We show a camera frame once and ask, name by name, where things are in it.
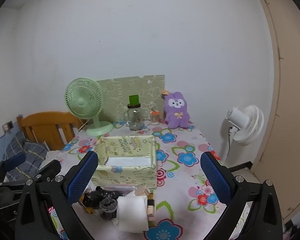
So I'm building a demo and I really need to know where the beige door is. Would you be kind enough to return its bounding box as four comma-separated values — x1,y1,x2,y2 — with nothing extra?
252,0,300,221

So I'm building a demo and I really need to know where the purple plush bunny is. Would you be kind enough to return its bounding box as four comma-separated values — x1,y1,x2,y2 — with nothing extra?
160,89,191,129

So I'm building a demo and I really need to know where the green desk fan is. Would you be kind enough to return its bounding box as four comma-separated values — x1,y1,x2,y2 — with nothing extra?
65,77,114,137

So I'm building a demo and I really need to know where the clear glass mug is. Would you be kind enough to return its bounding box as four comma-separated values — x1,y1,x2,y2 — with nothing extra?
116,110,129,127

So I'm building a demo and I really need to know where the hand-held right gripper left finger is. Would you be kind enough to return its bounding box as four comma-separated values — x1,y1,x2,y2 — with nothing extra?
14,151,99,240

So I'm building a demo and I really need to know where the clear plastic packet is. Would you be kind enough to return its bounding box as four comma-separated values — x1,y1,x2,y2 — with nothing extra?
96,185,140,194

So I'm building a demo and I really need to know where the glass jar with green lid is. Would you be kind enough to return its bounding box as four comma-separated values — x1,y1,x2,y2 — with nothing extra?
127,94,144,131

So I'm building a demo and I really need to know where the white tissue roll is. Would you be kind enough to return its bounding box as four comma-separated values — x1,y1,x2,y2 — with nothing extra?
116,195,150,233

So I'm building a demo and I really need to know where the black cloth bundle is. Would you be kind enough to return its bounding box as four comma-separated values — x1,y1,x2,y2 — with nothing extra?
80,186,108,209

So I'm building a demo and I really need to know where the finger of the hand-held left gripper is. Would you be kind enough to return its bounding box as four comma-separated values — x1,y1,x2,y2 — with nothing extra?
32,159,62,182
0,152,27,178

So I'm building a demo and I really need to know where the yellow cartoon print storage box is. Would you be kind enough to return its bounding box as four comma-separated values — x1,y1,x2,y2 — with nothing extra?
91,135,158,189

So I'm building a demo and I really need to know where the pink packet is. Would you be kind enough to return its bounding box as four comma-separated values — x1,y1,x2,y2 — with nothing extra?
147,192,156,218

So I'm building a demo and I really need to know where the green cartoon print board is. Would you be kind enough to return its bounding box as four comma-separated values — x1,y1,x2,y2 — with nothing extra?
96,74,165,123

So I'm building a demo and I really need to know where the white standing fan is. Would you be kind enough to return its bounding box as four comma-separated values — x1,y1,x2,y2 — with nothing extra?
220,105,265,164

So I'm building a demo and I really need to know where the beige cloth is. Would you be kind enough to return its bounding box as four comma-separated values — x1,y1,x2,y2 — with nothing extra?
134,184,151,197

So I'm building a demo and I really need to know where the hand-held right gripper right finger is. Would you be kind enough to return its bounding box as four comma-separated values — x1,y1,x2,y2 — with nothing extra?
200,151,283,240

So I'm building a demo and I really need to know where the small jar with orange lid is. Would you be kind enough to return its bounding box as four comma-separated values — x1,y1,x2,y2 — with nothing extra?
150,110,161,125

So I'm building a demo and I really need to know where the dark grey sock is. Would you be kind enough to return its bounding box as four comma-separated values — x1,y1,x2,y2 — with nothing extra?
99,196,118,220

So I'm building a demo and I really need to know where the grey plaid blanket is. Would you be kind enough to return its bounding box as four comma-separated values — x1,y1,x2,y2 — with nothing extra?
4,130,50,181

